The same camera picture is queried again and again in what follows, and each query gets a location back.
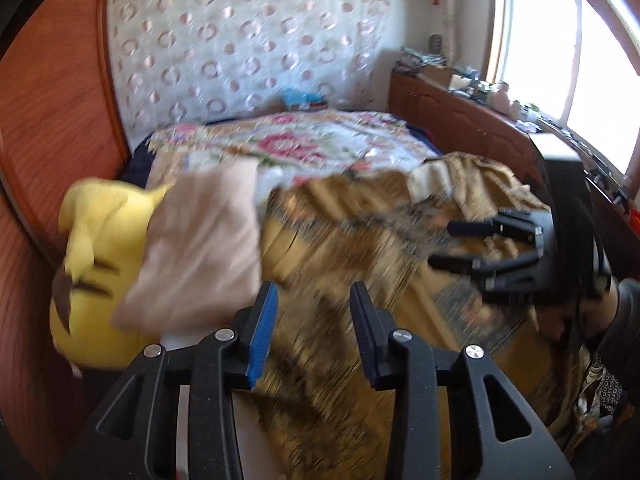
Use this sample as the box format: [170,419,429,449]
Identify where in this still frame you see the white bottle on cabinet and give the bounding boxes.
[490,81,511,115]

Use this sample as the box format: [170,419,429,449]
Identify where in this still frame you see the right hand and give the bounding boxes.
[535,281,618,340]

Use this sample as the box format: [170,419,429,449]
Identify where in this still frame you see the blue tissue box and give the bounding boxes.
[280,88,328,112]

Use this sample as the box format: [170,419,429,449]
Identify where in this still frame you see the long wooden cabinet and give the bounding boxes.
[388,70,639,280]

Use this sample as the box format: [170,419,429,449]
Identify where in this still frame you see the black dotted fabric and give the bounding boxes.
[574,353,628,434]

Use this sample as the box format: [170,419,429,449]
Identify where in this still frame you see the wooden wardrobe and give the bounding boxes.
[1,0,130,479]

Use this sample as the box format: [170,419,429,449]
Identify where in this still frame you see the floral bed quilt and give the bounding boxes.
[122,110,440,205]

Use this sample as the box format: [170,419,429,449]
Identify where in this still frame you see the beige folded cloth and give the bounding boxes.
[113,158,262,335]

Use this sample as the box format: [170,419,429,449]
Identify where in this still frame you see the cardboard box on cabinet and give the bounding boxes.
[419,65,454,88]

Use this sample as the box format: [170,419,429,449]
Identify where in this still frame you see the circle-pattern sheer curtain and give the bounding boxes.
[107,0,390,139]

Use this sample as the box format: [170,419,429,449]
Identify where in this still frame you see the window with wooden frame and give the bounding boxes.
[492,0,639,177]

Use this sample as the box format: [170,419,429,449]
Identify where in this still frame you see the yellow plush toy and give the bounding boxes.
[50,178,168,370]

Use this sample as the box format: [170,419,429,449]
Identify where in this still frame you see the mustard patterned garment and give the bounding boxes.
[252,154,585,479]

